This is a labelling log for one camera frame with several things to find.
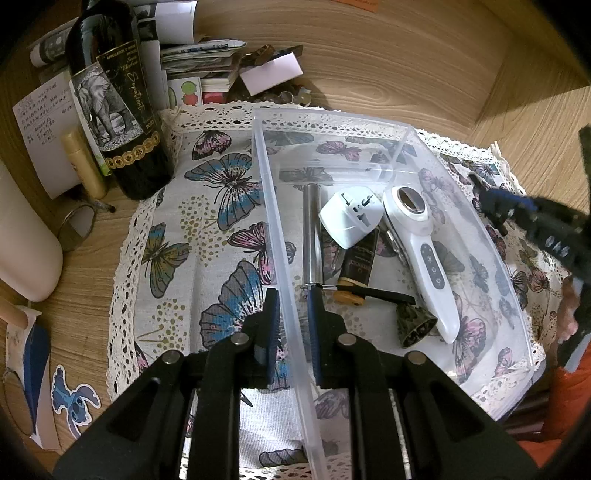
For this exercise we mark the orange sticky note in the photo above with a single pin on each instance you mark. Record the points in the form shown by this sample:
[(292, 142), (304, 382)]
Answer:
[(362, 4)]

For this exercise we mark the dark wine bottle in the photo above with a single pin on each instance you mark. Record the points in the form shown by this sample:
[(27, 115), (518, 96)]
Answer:
[(120, 115)]

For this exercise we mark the white handheld massager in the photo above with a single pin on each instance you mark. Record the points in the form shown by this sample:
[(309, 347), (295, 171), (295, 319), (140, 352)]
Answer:
[(427, 258)]

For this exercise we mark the white travel adapter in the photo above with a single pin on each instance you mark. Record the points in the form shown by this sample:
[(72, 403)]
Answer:
[(351, 217)]

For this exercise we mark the stack of magazines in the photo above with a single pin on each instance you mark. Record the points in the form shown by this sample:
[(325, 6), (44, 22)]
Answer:
[(194, 55)]

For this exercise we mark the pile of small metal bits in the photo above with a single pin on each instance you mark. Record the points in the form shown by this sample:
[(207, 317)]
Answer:
[(286, 96)]

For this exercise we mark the black tube with gold cap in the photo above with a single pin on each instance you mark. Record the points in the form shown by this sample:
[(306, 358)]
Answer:
[(358, 263)]

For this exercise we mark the cream white cylinder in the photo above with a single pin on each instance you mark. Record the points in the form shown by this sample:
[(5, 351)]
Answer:
[(25, 240)]

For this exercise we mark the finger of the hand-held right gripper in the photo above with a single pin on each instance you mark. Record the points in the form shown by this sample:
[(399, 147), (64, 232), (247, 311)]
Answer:
[(503, 201)]

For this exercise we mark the silver metal rod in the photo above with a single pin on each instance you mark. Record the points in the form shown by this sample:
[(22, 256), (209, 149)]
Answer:
[(312, 230)]

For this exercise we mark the small dark bell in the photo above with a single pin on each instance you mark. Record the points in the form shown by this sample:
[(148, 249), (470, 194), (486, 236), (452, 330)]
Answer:
[(415, 328)]

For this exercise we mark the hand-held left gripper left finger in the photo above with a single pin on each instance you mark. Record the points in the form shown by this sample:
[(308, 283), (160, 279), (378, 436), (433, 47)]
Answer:
[(273, 327)]

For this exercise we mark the blue and white booklet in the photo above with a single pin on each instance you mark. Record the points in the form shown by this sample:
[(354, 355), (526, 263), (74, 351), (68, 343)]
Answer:
[(34, 369)]

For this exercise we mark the small white cardboard box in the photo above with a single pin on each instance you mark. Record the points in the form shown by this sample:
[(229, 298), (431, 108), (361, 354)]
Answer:
[(272, 71)]

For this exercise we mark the blue cartoon sticker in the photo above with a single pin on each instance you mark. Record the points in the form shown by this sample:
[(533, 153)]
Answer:
[(74, 401)]

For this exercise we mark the black stick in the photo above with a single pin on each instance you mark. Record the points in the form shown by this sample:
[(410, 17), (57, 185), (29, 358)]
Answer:
[(378, 294)]

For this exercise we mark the white handwritten paper note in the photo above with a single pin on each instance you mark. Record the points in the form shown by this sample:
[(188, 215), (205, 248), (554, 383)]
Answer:
[(41, 124)]

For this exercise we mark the beige tube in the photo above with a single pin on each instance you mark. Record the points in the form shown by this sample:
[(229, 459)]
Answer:
[(85, 164)]

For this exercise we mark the person's right hand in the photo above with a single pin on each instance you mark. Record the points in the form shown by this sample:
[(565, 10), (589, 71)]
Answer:
[(569, 309)]

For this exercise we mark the butterfly print cloth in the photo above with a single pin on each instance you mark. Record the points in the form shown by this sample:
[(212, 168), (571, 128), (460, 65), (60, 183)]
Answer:
[(198, 258)]

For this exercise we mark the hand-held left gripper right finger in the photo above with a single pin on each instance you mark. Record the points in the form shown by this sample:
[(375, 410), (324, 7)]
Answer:
[(314, 332)]

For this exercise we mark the person's right forearm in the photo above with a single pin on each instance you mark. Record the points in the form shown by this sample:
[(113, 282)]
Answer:
[(570, 406)]

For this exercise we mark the clear plastic box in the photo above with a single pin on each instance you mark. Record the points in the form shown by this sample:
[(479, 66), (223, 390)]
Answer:
[(415, 152)]

